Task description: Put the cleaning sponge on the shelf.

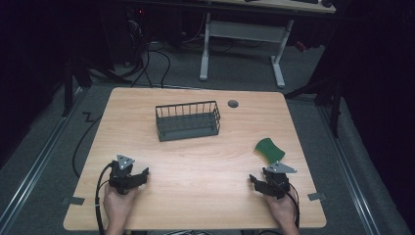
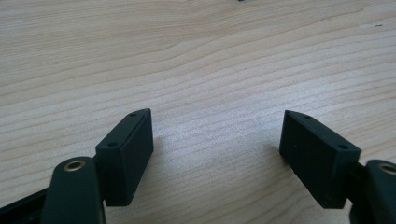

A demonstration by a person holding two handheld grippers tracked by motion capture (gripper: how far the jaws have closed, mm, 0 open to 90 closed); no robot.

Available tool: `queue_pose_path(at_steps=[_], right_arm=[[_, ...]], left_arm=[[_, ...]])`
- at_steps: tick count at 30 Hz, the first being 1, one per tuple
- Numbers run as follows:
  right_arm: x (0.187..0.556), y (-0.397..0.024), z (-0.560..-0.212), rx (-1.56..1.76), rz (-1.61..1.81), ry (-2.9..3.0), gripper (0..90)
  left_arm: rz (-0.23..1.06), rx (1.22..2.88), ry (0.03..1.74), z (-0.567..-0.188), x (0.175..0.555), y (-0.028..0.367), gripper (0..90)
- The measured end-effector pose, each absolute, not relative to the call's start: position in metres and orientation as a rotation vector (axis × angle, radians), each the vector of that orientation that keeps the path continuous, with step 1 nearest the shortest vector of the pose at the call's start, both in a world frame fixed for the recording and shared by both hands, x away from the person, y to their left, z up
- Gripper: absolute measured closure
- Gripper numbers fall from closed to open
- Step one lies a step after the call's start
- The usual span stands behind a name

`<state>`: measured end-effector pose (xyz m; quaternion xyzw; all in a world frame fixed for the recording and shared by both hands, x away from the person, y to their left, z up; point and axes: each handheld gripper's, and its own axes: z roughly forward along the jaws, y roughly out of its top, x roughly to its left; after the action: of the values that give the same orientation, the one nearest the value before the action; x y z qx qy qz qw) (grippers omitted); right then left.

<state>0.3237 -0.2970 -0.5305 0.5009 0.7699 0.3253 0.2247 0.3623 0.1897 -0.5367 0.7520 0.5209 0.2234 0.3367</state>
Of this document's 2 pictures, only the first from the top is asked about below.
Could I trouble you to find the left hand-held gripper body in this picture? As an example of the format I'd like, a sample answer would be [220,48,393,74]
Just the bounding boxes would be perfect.
[108,154,136,196]

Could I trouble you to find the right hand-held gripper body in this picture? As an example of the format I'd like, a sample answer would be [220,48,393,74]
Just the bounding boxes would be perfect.
[261,162,299,201]

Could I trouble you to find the person's right hand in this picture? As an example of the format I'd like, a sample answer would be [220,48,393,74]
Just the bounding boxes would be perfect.
[263,193,299,229]

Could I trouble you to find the green and yellow sponge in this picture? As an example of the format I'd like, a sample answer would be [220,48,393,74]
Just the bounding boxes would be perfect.
[254,137,286,165]

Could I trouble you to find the grey tape strip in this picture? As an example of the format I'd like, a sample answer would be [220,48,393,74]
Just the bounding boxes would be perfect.
[306,192,327,202]
[61,196,86,207]

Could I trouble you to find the black metal stand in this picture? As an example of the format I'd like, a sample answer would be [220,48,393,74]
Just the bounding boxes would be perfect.
[283,73,345,139]
[61,58,93,118]

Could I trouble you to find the dark computer tower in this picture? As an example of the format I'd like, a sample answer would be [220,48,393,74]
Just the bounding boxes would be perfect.
[124,5,149,67]

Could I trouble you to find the white-legged desk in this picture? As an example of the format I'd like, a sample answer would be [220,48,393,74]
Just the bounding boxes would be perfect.
[198,0,337,90]

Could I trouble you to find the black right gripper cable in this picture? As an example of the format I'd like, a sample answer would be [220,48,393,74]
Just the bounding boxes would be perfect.
[286,181,301,230]

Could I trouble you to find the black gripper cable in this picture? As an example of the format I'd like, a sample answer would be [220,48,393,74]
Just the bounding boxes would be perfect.
[94,162,115,235]
[286,181,301,230]

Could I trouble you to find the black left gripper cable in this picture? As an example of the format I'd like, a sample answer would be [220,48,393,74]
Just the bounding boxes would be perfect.
[94,162,115,235]

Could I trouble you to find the black floor cable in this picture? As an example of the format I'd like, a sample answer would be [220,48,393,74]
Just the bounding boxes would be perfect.
[71,112,103,179]

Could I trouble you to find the dark wire basket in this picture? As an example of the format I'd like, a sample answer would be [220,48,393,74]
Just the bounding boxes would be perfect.
[155,100,222,143]

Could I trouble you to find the metal floor rail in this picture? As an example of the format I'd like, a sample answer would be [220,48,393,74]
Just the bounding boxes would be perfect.
[0,86,90,231]
[316,104,382,235]

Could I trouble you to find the bundle of black floor cables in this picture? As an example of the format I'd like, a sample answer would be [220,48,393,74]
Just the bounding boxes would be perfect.
[129,40,172,89]

